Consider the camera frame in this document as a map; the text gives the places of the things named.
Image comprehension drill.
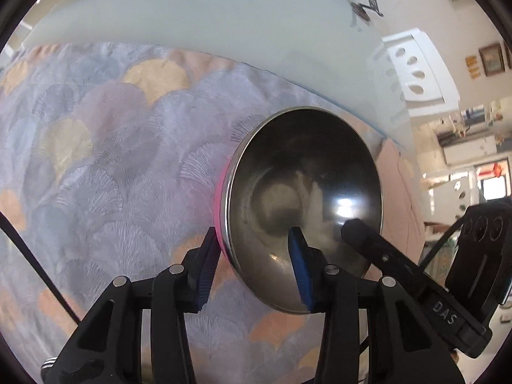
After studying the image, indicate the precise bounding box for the white dining chair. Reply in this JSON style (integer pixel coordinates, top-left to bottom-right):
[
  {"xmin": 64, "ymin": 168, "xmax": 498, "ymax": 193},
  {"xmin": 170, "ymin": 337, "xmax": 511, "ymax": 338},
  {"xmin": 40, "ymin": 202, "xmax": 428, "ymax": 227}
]
[
  {"xmin": 424, "ymin": 170, "xmax": 483, "ymax": 225},
  {"xmin": 382, "ymin": 28, "xmax": 460, "ymax": 116}
]

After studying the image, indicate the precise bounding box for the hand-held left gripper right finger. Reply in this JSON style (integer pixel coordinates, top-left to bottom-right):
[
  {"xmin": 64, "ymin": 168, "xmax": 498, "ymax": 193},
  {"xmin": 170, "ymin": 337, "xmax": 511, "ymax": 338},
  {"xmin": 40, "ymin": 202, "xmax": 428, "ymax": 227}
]
[{"xmin": 288, "ymin": 226, "xmax": 467, "ymax": 384}]

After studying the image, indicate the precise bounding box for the fan-patterned tablecloth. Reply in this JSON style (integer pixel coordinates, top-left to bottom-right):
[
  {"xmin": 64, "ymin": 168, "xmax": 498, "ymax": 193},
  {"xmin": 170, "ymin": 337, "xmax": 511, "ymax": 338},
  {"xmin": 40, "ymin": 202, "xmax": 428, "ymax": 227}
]
[{"xmin": 0, "ymin": 42, "xmax": 401, "ymax": 384}]

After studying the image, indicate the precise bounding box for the upright black phone stand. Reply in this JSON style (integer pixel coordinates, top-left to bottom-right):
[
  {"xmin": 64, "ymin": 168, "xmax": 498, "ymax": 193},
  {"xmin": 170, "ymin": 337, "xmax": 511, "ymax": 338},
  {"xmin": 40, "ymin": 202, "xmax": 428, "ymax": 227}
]
[{"xmin": 351, "ymin": 0, "xmax": 385, "ymax": 20}]

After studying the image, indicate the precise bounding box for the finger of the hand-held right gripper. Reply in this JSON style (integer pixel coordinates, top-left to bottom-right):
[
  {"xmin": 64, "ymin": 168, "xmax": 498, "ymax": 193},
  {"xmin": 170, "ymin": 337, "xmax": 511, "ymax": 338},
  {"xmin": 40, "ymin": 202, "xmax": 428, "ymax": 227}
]
[{"xmin": 340, "ymin": 218, "xmax": 437, "ymax": 304}]

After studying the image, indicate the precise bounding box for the black cable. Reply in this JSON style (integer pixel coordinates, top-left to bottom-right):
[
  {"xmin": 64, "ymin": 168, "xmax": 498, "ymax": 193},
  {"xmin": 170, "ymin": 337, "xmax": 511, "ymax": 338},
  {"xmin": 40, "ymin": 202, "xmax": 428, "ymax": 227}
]
[
  {"xmin": 0, "ymin": 213, "xmax": 83, "ymax": 323},
  {"xmin": 418, "ymin": 220, "xmax": 467, "ymax": 268}
]

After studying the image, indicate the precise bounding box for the white air conditioner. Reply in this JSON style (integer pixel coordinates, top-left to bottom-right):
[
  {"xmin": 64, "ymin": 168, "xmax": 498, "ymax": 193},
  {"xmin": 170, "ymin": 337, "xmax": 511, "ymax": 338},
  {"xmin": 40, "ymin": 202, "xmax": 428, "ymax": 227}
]
[{"xmin": 440, "ymin": 136, "xmax": 497, "ymax": 164}]

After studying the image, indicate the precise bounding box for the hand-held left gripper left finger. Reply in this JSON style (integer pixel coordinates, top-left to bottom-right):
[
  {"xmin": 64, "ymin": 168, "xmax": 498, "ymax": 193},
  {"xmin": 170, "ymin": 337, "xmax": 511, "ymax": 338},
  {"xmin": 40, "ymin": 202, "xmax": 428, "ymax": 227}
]
[{"xmin": 42, "ymin": 226, "xmax": 220, "ymax": 384}]

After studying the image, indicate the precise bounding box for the pink steel bowl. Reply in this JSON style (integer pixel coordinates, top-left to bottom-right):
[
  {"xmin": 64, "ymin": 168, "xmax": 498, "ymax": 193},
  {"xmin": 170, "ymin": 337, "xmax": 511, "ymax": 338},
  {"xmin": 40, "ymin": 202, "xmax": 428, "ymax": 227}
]
[{"xmin": 214, "ymin": 106, "xmax": 385, "ymax": 315}]

